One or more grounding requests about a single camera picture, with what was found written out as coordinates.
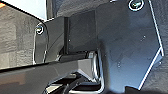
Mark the round base cap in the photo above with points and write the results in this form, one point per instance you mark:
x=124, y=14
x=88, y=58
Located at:
x=136, y=4

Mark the thick grey robot torso limb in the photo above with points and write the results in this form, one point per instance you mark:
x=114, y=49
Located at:
x=40, y=76

